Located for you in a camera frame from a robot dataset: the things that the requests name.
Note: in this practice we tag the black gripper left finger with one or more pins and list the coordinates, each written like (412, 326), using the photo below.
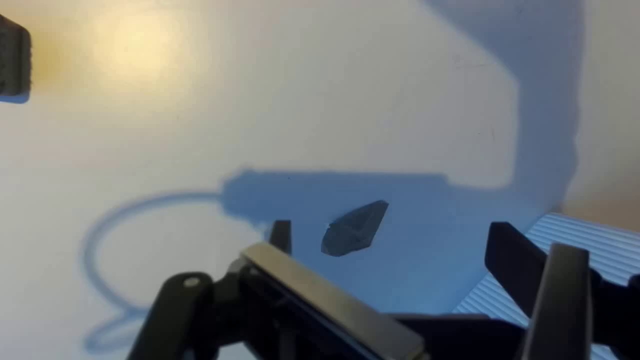
(321, 301)

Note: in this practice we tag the small grey object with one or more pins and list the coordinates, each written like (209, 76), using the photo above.
(352, 228)

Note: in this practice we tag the white plastic basket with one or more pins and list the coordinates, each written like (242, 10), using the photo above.
(586, 232)

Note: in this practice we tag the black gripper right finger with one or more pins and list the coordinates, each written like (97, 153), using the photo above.
(562, 301)

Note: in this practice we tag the black sponge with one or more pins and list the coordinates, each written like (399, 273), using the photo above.
(12, 61)

